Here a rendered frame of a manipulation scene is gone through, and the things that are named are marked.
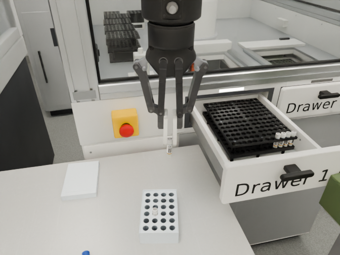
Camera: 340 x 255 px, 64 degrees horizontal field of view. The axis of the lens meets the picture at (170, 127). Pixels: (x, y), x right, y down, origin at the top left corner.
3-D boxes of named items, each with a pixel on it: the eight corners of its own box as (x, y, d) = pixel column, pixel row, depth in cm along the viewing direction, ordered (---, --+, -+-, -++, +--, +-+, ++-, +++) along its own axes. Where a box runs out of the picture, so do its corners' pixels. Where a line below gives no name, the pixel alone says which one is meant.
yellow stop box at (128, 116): (139, 137, 79) (138, 116, 75) (114, 140, 78) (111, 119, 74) (137, 127, 84) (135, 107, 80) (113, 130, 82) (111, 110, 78)
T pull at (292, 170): (313, 177, 57) (315, 172, 57) (281, 182, 56) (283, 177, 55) (303, 166, 60) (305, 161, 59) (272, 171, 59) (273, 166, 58)
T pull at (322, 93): (339, 97, 88) (341, 93, 87) (319, 99, 86) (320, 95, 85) (332, 92, 91) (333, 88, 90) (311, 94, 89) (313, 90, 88)
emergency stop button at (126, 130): (134, 137, 76) (133, 126, 74) (120, 139, 76) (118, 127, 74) (133, 131, 79) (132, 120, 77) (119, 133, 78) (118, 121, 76)
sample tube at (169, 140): (172, 158, 58) (172, 140, 55) (166, 158, 58) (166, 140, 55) (171, 154, 59) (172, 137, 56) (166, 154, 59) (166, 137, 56)
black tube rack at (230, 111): (291, 157, 73) (297, 136, 69) (229, 166, 69) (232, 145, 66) (252, 115, 91) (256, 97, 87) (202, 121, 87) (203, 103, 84)
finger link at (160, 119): (164, 106, 51) (147, 106, 50) (163, 129, 53) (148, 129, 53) (164, 102, 52) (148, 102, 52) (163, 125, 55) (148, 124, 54)
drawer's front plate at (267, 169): (333, 184, 67) (350, 149, 60) (221, 204, 61) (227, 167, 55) (329, 179, 68) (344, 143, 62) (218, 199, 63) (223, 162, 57)
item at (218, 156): (325, 175, 67) (333, 156, 64) (225, 193, 62) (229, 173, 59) (250, 100, 99) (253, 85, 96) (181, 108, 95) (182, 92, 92)
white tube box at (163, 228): (178, 243, 60) (178, 232, 58) (139, 244, 60) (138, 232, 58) (176, 199, 70) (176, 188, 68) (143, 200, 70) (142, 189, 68)
